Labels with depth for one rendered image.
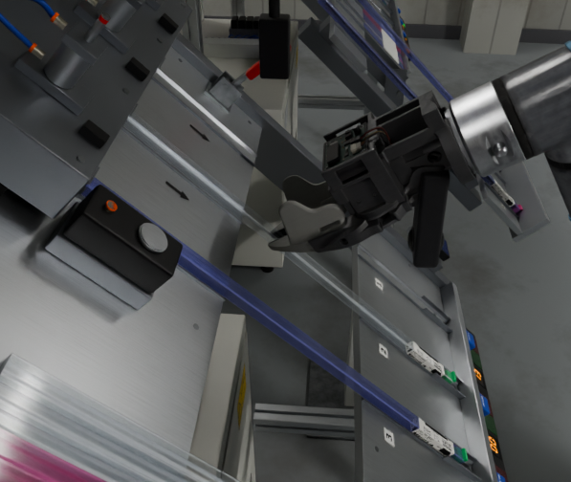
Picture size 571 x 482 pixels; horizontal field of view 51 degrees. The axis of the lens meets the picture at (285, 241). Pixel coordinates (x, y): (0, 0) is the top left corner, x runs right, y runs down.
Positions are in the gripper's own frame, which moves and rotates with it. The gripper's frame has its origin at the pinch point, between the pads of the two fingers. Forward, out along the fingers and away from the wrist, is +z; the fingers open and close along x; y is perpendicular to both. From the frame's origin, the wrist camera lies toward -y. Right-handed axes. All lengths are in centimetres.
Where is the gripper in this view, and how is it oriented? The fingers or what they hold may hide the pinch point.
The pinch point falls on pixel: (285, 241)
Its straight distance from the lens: 62.3
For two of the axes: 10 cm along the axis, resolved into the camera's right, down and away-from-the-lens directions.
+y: -5.3, -6.8, -5.0
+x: -0.8, 6.3, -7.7
